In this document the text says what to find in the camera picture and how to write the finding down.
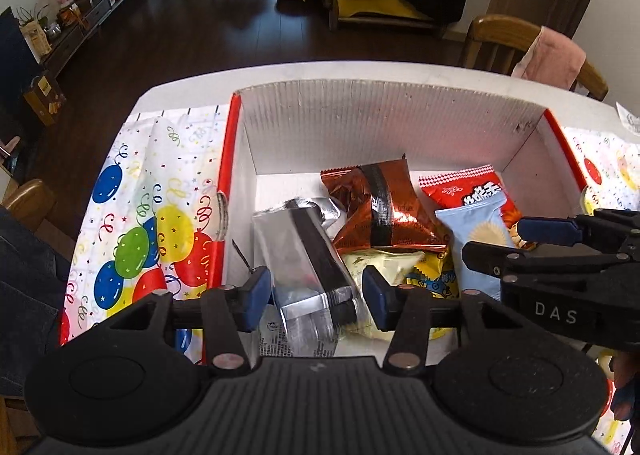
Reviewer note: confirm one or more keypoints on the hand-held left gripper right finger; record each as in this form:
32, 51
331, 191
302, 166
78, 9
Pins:
375, 300

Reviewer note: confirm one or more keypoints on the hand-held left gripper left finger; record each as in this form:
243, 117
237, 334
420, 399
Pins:
257, 297

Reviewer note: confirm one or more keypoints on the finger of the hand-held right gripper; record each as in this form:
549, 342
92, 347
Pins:
550, 231
490, 260

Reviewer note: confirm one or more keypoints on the pale yellow snack packet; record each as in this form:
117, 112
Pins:
370, 260

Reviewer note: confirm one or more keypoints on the light blue snack packet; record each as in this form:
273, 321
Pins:
470, 222

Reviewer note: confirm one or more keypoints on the white blue snack packet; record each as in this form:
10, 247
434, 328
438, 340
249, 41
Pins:
280, 340

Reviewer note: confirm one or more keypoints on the silver snack packet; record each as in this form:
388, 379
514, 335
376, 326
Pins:
295, 255

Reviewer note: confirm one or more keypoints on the yellow cartoon snack packet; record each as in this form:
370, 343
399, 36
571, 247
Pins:
430, 275

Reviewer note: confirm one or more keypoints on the red snack packet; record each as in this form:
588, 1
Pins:
450, 192

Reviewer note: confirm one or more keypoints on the copper brown snack packet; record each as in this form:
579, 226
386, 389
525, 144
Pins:
415, 215

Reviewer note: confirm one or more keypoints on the white cardboard box red edges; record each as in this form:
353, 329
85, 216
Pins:
375, 125

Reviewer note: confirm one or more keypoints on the printed paper scrap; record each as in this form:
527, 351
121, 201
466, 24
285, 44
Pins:
630, 120

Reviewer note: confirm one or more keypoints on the balloon printed tablecloth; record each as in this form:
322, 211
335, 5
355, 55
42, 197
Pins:
135, 215

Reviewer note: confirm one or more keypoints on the pink cloth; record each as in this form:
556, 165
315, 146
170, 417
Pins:
550, 57

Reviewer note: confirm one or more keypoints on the wooden chair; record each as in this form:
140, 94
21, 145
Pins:
30, 200
495, 40

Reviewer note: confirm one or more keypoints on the blue jeans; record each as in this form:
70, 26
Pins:
25, 295

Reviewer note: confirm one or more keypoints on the brown cardboard box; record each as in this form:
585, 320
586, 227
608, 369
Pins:
45, 100

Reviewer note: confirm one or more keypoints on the dark TV cabinet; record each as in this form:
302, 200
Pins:
95, 10

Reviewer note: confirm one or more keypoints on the kraft paper bag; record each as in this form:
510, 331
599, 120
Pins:
36, 40

